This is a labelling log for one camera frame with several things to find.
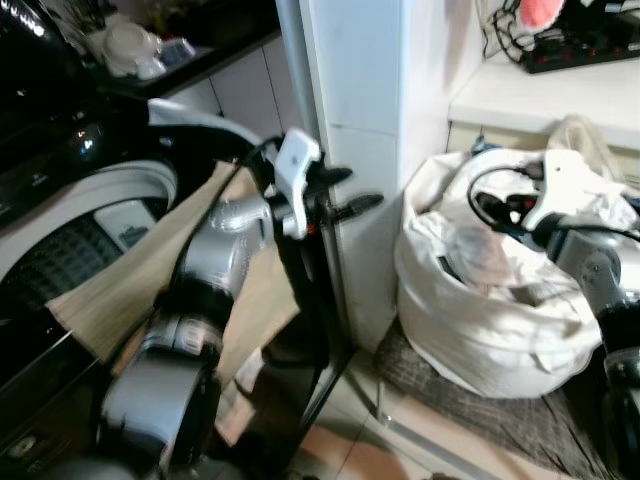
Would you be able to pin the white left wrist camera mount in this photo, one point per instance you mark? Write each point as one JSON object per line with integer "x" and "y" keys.
{"x": 296, "y": 155}

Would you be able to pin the white cloth laundry bag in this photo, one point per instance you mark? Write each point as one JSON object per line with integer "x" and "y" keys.
{"x": 480, "y": 320}

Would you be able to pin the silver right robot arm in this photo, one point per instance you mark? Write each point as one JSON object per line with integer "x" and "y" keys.
{"x": 600, "y": 265}

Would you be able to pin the black power strip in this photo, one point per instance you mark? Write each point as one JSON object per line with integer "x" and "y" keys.
{"x": 580, "y": 50}

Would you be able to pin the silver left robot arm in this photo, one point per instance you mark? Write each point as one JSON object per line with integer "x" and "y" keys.
{"x": 215, "y": 255}

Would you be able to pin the grey woven floor mat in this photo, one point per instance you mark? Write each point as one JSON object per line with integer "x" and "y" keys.
{"x": 470, "y": 405}

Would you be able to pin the white counter cabinet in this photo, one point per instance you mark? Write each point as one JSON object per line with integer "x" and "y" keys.
{"x": 540, "y": 100}

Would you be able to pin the black kitchen countertop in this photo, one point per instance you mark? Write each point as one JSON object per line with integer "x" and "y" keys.
{"x": 220, "y": 40}

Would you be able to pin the cream garment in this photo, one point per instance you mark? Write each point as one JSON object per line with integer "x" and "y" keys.
{"x": 585, "y": 140}

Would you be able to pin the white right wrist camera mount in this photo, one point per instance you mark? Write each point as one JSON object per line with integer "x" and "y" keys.
{"x": 562, "y": 180}

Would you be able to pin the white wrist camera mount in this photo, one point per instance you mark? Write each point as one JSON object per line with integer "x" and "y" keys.
{"x": 296, "y": 155}
{"x": 562, "y": 180}

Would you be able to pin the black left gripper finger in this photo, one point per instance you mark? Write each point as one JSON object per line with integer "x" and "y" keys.
{"x": 360, "y": 205}
{"x": 337, "y": 175}

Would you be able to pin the pink plush item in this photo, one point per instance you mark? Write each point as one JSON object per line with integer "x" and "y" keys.
{"x": 540, "y": 12}

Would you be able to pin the white lidded pot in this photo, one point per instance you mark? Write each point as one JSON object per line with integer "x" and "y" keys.
{"x": 130, "y": 50}

